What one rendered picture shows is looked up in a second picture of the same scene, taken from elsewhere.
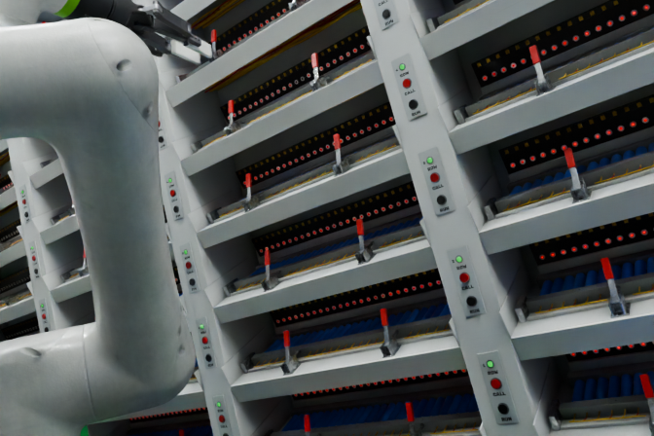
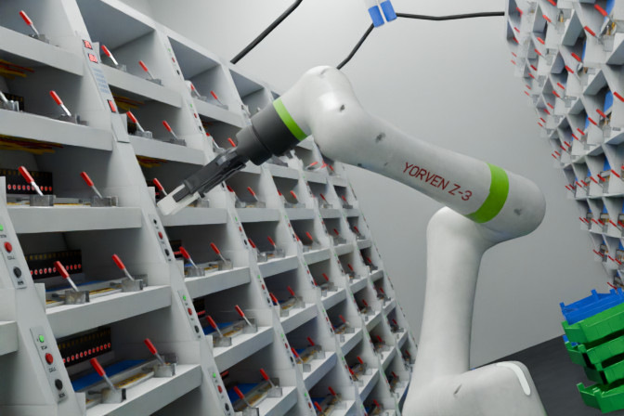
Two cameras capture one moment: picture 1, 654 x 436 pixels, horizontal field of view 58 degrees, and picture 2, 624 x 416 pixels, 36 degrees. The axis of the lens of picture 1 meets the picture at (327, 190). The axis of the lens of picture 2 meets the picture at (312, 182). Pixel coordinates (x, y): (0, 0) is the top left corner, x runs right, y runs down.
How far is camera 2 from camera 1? 2.56 m
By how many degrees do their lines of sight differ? 113
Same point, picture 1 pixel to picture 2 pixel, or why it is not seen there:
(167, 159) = (29, 305)
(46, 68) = not seen: hidden behind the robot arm
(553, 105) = (235, 355)
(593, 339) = not seen: outside the picture
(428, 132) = (206, 354)
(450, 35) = (192, 288)
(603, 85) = (243, 349)
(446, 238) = not seen: outside the picture
